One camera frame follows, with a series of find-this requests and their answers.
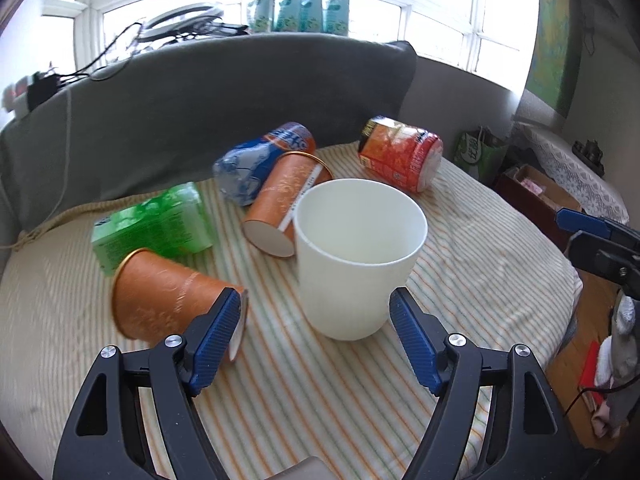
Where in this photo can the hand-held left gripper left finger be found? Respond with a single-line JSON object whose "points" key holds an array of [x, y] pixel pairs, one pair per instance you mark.
{"points": [[220, 340]]}

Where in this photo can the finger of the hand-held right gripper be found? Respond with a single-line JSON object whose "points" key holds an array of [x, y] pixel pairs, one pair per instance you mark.
{"points": [[585, 252], [575, 220]]}

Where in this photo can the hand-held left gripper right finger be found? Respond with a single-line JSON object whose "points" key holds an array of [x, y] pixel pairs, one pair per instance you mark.
{"points": [[412, 345]]}

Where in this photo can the orange paper cup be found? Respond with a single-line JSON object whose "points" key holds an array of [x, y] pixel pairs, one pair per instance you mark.
{"points": [[285, 195], [160, 300]]}

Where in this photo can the white cup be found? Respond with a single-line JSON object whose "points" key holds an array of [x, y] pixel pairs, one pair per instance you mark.
{"points": [[360, 270]]}

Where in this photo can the brown cardboard box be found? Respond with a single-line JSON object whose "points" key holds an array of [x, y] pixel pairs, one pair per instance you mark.
{"points": [[537, 187]]}

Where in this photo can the dark small device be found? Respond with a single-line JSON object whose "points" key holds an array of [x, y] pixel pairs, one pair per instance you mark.
{"points": [[590, 155]]}

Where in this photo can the red flat packet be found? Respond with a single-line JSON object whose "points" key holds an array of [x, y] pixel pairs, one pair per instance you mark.
{"points": [[595, 367]]}

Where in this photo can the striped bed sheet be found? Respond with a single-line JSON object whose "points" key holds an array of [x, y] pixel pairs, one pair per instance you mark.
{"points": [[325, 410]]}

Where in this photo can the green shopping bag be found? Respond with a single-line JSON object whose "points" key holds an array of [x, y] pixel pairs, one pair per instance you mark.
{"points": [[475, 152]]}

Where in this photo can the green carton box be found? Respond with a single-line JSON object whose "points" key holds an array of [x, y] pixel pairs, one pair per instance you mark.
{"points": [[150, 227]]}

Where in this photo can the grey cushion backrest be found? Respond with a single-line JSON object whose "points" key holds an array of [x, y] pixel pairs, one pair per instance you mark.
{"points": [[200, 100]]}

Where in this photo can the black power adapter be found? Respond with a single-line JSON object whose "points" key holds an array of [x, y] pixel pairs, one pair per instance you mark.
{"points": [[41, 87]]}

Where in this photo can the white power strip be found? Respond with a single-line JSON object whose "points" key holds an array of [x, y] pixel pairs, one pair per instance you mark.
{"points": [[12, 96]]}

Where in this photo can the green yellow wall poster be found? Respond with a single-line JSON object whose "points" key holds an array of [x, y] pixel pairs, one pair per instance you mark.
{"points": [[550, 35]]}

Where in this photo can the white window frame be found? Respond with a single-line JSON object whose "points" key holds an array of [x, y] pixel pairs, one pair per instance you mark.
{"points": [[90, 25]]}

